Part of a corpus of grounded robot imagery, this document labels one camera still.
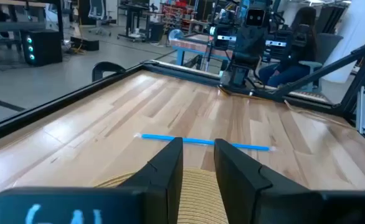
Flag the person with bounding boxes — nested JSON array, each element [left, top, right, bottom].
[[258, 6, 325, 88]]

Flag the flat black floor box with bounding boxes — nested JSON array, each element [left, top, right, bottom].
[[70, 36, 100, 52]]

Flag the blue metal framed table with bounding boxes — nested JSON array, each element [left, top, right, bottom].
[[169, 32, 233, 71]]

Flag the silver aluminium bracket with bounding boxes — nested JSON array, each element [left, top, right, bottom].
[[356, 86, 365, 136]]

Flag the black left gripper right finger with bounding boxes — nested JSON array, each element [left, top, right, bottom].
[[214, 138, 365, 224]]

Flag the black aluminium table frame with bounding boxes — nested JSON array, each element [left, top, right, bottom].
[[0, 34, 365, 153]]

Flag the mesh office chair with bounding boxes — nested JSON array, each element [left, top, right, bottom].
[[87, 0, 112, 37]]

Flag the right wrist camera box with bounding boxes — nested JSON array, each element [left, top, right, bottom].
[[245, 8, 267, 27]]

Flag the round woven straw placemat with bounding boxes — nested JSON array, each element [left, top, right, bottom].
[[95, 167, 230, 224]]

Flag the grey swivel chair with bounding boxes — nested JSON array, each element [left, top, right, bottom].
[[299, 32, 344, 93]]

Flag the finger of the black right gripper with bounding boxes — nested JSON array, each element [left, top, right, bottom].
[[250, 27, 267, 58], [235, 27, 252, 58]]

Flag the blue drinking straw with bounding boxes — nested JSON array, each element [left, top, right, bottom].
[[134, 133, 277, 152]]

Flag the round pale blue disc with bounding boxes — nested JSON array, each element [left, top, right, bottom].
[[168, 29, 186, 43]]

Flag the red storage shelf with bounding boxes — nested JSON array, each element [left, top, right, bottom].
[[162, 0, 199, 32]]

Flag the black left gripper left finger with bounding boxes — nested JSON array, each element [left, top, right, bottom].
[[0, 137, 184, 224]]

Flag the black computer tower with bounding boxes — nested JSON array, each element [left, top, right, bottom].
[[22, 29, 64, 67]]

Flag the black metal desk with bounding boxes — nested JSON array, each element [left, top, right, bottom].
[[116, 2, 165, 43]]

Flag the wooden top desk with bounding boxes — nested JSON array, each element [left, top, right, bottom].
[[0, 0, 65, 43]]

